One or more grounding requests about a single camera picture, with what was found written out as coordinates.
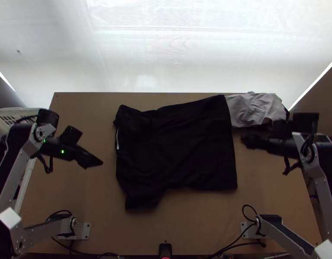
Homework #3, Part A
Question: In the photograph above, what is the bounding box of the dark t-shirt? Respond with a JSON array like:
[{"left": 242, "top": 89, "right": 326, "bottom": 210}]
[{"left": 112, "top": 94, "right": 239, "bottom": 212}]

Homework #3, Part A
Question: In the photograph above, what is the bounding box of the pile of folded clothes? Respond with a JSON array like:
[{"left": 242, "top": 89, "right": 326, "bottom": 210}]
[{"left": 225, "top": 91, "right": 291, "bottom": 131}]

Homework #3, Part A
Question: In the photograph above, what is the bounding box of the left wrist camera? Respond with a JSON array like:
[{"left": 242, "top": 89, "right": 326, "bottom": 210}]
[{"left": 60, "top": 125, "right": 83, "bottom": 148}]

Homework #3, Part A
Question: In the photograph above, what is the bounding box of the black cable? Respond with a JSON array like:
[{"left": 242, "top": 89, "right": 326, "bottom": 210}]
[
  {"left": 36, "top": 152, "right": 55, "bottom": 174},
  {"left": 282, "top": 121, "right": 318, "bottom": 176},
  {"left": 207, "top": 231, "right": 267, "bottom": 259},
  {"left": 13, "top": 115, "right": 39, "bottom": 126},
  {"left": 51, "top": 236, "right": 118, "bottom": 259},
  {"left": 45, "top": 210, "right": 75, "bottom": 223},
  {"left": 241, "top": 204, "right": 261, "bottom": 224}
]

